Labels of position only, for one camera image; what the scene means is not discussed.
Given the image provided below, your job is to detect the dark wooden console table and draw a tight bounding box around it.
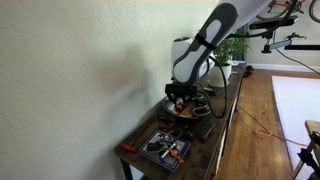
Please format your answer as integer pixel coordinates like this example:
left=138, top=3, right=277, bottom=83
left=114, top=61, right=248, bottom=180

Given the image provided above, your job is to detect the black stereo camera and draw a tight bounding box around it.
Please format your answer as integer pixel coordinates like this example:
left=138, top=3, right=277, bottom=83
left=248, top=14, right=300, bottom=31

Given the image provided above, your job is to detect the white pen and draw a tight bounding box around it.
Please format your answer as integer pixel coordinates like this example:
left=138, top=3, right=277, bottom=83
left=160, top=142, right=177, bottom=159

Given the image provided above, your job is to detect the black key fob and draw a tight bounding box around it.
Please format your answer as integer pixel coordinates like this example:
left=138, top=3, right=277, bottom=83
left=145, top=141, right=162, bottom=153

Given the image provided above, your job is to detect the orange extension cord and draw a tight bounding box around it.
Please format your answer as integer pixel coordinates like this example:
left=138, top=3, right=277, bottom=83
left=237, top=104, right=309, bottom=148

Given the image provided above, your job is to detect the white plant pot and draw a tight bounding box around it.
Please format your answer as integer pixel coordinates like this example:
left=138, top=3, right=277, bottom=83
left=207, top=63, right=233, bottom=89

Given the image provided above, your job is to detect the black tray with tools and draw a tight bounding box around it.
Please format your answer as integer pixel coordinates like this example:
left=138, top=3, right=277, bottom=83
left=138, top=129, right=192, bottom=173

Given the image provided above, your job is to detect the white rug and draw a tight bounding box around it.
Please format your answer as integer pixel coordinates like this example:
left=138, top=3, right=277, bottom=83
left=270, top=75, right=320, bottom=173

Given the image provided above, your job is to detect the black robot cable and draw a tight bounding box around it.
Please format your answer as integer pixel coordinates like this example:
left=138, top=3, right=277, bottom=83
left=195, top=55, right=230, bottom=120

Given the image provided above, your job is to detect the black wallet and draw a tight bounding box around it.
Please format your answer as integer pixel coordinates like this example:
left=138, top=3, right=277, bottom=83
left=194, top=121, right=216, bottom=142

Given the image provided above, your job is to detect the red handled tool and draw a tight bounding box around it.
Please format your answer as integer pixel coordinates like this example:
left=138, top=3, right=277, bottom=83
left=119, top=142, right=139, bottom=154

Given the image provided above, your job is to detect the wooden folding stand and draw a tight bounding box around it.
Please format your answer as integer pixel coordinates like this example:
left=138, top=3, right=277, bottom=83
left=291, top=119, right=320, bottom=180

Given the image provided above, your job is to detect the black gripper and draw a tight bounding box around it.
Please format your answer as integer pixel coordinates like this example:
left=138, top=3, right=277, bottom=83
left=164, top=82, right=199, bottom=113

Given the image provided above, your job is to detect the clear glass bowl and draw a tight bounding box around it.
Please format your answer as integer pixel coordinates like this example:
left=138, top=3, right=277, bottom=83
left=190, top=97, right=212, bottom=118

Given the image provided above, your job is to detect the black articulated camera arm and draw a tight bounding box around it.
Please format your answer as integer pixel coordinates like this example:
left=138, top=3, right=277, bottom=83
left=229, top=28, right=320, bottom=55

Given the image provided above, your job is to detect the red bicycle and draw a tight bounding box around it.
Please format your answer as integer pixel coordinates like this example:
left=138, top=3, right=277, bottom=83
left=255, top=0, right=320, bottom=24

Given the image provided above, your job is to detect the orange pen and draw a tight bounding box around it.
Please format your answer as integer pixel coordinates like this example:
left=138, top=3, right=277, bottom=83
left=168, top=147, right=185, bottom=165

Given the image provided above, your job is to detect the leafy green house plant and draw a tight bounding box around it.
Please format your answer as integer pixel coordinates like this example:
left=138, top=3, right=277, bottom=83
left=213, top=35, right=252, bottom=67

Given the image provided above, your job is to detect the thin black camera cable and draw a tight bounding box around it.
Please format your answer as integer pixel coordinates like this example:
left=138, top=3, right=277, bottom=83
left=275, top=47, right=320, bottom=77

